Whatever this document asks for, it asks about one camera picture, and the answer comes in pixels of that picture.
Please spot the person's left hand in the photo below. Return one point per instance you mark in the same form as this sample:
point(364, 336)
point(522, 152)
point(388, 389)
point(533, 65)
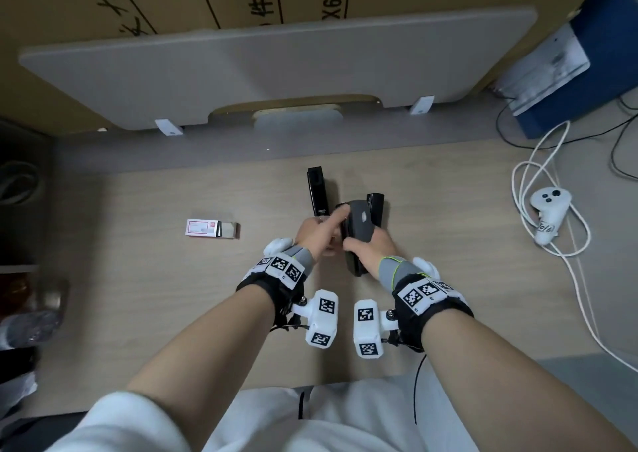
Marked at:
point(314, 232)

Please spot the person's right forearm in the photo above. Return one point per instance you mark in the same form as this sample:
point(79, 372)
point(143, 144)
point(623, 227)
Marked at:
point(498, 377)

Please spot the white panel clamp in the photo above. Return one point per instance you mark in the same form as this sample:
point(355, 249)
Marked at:
point(168, 127)
point(421, 105)

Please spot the person's white shirt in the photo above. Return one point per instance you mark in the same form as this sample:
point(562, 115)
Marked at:
point(299, 422)

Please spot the person's left forearm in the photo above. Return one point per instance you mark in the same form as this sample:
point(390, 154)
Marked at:
point(209, 352)

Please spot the grey desk divider panel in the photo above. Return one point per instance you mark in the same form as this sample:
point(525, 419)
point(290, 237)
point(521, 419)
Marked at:
point(299, 63)

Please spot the black stapler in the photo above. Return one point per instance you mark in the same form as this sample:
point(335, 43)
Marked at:
point(377, 207)
point(360, 222)
point(317, 190)

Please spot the clear glass cup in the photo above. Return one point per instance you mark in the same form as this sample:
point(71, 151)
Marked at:
point(52, 297)

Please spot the person's right hand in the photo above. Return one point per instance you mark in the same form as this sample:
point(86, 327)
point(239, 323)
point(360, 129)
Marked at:
point(379, 249)

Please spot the grey green-edged wrist band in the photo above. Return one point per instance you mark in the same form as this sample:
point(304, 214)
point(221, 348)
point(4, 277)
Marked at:
point(396, 272)
point(305, 259)

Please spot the white marker wrist camera rig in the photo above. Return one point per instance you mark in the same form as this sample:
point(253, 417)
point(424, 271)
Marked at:
point(366, 332)
point(321, 322)

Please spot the blue box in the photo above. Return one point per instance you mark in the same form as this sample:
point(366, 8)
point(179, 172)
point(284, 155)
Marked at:
point(608, 58)

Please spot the dark open shelf unit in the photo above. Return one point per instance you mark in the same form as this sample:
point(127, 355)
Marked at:
point(25, 227)

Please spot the white red staples box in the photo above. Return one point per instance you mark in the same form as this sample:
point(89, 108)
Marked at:
point(202, 228)

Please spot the white plastic bag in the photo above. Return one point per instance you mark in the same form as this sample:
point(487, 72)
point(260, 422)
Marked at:
point(17, 392)

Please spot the white hand controller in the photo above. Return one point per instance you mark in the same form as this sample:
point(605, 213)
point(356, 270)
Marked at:
point(548, 207)

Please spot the clear water bottle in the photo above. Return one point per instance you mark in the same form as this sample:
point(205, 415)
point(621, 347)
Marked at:
point(30, 329)

